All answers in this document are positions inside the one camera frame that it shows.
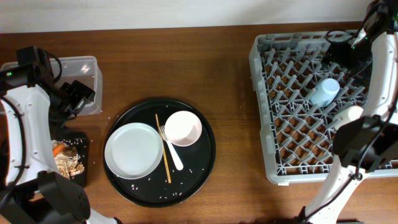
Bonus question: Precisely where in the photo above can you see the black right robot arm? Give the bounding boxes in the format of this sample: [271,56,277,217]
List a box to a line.
[293,0,397,223]

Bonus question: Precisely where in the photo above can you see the white ceramic cup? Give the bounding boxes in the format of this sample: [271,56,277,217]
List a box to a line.
[333,105,363,130]

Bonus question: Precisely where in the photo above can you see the orange carrot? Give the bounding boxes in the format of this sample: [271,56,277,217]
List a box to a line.
[52,143,66,157]

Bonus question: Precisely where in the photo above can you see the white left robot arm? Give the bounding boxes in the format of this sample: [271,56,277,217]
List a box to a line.
[1,46,120,223]

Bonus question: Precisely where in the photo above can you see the black rectangular waste tray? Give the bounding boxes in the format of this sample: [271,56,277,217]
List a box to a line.
[53,133,90,188]

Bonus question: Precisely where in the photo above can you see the small grey bowl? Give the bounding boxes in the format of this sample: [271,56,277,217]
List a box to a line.
[165,111,202,147]

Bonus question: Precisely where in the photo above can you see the clear plastic waste bin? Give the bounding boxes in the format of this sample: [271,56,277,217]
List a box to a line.
[0,55,104,116]

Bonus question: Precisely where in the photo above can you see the wooden chopstick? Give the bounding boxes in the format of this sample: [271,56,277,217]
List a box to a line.
[155,114,172,184]

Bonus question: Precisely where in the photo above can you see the large white plate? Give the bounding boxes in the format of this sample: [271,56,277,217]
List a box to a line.
[104,123,163,180]

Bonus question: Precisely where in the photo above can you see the rice and food scraps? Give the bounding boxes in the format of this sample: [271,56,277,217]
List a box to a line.
[52,140,85,179]

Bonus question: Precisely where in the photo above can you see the white plastic fork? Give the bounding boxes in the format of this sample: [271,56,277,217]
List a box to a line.
[160,126,183,170]

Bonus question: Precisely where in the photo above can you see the grey plastic dishwasher rack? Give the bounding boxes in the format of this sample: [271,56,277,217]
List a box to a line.
[248,30,398,185]

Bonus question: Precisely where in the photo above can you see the light blue cup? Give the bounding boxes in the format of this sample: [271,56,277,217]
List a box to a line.
[310,78,340,108]

